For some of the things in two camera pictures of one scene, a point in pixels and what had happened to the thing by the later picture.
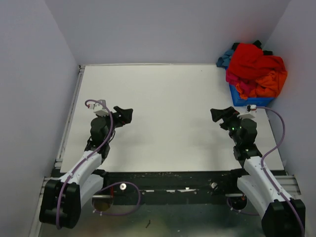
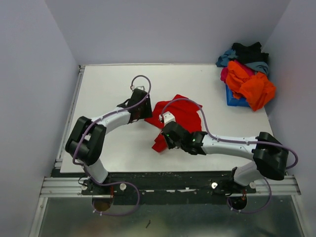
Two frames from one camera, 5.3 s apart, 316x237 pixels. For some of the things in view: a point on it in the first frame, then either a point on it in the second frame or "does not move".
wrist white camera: (100, 110) -> (139, 87)
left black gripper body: (117, 122) -> (145, 110)
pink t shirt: (247, 85) -> (224, 71)
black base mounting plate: (168, 187) does not move
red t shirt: (248, 61) -> (185, 114)
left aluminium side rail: (60, 156) does not move
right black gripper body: (232, 124) -> (172, 145)
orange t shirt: (268, 86) -> (256, 89)
